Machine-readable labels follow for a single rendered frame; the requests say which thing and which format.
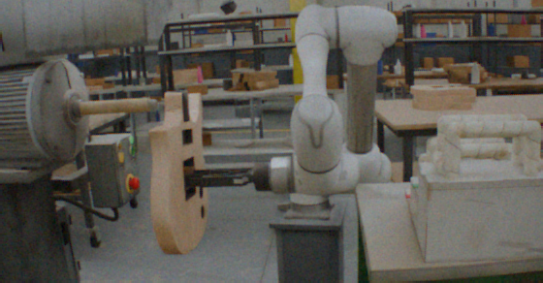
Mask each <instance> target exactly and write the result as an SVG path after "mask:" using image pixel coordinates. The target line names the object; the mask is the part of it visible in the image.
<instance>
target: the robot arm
mask: <svg viewBox="0 0 543 283"><path fill-rule="evenodd" d="M397 38H398V28H397V21H396V17H395V16H394V15H393V14H391V13H389V12H388V11H386V10H383V9H380V8H376V7H374V6H350V7H345V6H343V7H337V8H323V7H321V6H318V5H309V6H306V7H305V8H304V9H303V10H302V11H301V13H300V15H299V16H298V19H297V22H296V28H295V41H296V46H297V52H298V55H299V57H300V61H301V64H303V73H304V89H303V98H302V99H301V100H300V101H299V102H298V103H296V105H295V106H294V109H293V111H292V116H291V121H290V128H291V135H292V143H293V147H294V153H293V155H292V156H285V157H272V158H271V162H270V160H257V162H256V163H255V165H254V170H252V169H251V168H242V169H214V170H195V171H194V174H186V175H185V184H186V187H200V186H202V187H203V188H206V187H223V186H239V187H241V186H242V185H247V183H251V182H254V184H255V190H256V191H257V192H270V191H271V190H272V192H273V193H274V194H290V202H289V203H281V204H278V209H279V210H284V211H287V212H286V213H285V214H284V219H306V220H323V221H329V220H330V214H331V211H332V208H333V207H335V203H332V202H329V196H330V195H333V194H355V188H356V187H357V185H360V184H381V183H389V181H390V179H391V163H390V161H389V160H388V158H387V157H386V156H385V155H384V154H382V153H379V149H378V147H377V146H376V145H375V144H374V143H373V125H374V108H375V95H376V79H377V62H378V61H379V59H380V58H381V57H382V52H383V50H384V48H385V47H389V46H391V45H392V44H393V43H394V42H395V41H396V39H397ZM334 48H341V50H342V53H343V56H345V58H346V59H347V127H346V143H345V144H344V145H342V118H341V115H340V113H339V109H338V106H337V104H336V103H335V102H334V101H333V100H331V99H330V98H329V97H328V93H326V63H327V57H328V52H329V49H334Z"/></svg>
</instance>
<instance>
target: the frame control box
mask: <svg viewBox="0 0 543 283"><path fill-rule="evenodd" d="M129 135H132V137H133V142H132V143H131V144H130V143H129V141H128V137H129ZM118 141H121V143H122V148H121V150H118V149H117V142H118ZM132 145H134V147H135V144H134V136H133V134H131V133H129V134H107V135H104V136H103V137H101V138H99V139H97V140H95V141H91V142H90V143H87V144H86V145H85V154H86V161H87V167H88V174H89V182H90V189H91V196H92V202H93V204H94V206H95V207H97V208H111V209H112V210H113V213H114V217H111V216H109V215H106V214H103V213H101V212H100V211H98V210H96V209H94V208H92V207H89V206H87V205H85V204H82V203H79V202H77V201H75V200H72V199H70V198H68V197H64V195H55V196H54V203H55V202H56V201H57V200H61V201H65V202H67V203H70V204H72V205H74V206H76V207H79V208H80V209H83V210H85V211H87V212H89V213H91V214H94V215H96V216H99V217H100V218H103V219H105V220H106V221H110V222H115V221H117V220H118V219H119V212H118V210H117V208H118V207H123V206H125V205H126V204H128V203H129V201H130V200H132V199H133V198H134V197H135V196H137V195H138V194H139V193H140V191H141V187H139V189H138V190H134V189H133V187H130V186H129V181H130V180H133V178H134V177H138V171H137V162H136V153H135V155H134V156H132V155H131V146H132ZM120 152H123V155H124V161H123V163H120V161H119V154H120Z"/></svg>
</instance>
